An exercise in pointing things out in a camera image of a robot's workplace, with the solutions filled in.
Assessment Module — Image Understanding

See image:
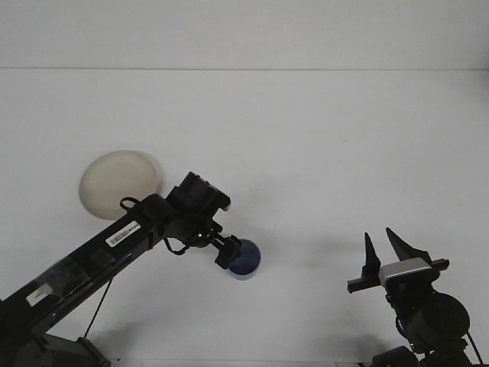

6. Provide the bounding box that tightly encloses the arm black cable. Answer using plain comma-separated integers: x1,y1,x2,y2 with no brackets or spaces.
83,195,190,340
464,331,483,362

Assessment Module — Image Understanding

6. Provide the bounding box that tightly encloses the pale round plate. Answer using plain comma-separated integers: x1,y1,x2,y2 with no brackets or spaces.
79,150,166,222

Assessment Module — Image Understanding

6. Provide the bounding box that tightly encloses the pale blue cup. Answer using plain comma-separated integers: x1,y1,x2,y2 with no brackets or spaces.
228,239,263,282

